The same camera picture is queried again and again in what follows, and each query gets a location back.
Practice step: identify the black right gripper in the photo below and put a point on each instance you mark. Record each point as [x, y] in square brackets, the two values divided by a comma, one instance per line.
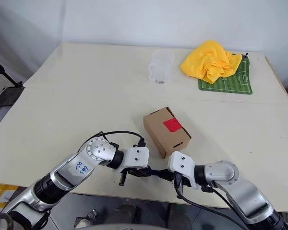
[174, 177]

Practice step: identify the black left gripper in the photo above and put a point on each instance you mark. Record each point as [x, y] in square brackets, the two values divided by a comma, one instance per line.
[135, 173]

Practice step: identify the blue cutter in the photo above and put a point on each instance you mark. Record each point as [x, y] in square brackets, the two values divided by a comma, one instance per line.
[156, 173]

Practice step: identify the brown cardboard box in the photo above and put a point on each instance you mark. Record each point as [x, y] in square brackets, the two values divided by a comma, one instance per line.
[168, 136]

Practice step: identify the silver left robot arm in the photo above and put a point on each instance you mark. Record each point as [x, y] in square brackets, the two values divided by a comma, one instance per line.
[62, 172]

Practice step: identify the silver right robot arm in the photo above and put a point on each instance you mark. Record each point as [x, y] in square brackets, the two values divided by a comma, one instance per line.
[244, 194]

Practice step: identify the red tape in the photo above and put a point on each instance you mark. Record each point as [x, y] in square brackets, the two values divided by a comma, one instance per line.
[172, 125]

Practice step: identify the grey shoe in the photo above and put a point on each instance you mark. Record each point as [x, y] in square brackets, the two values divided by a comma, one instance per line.
[85, 221]

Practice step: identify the clear plastic measuring cup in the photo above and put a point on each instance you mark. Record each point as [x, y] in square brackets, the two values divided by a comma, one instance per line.
[161, 67]

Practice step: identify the green football field mat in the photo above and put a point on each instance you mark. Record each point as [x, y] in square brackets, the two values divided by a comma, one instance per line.
[232, 81]

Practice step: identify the yellow cloth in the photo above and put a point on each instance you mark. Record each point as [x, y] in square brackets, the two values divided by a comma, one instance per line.
[211, 62]

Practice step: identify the black tripod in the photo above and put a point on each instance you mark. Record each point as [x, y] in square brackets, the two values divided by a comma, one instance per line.
[2, 72]

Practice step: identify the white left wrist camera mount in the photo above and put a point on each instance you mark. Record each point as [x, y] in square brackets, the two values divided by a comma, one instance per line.
[135, 158]

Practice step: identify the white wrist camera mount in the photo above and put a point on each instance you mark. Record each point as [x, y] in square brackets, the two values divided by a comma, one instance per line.
[182, 165]
[135, 158]

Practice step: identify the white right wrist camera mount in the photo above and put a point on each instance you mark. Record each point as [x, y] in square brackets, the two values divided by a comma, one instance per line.
[182, 165]

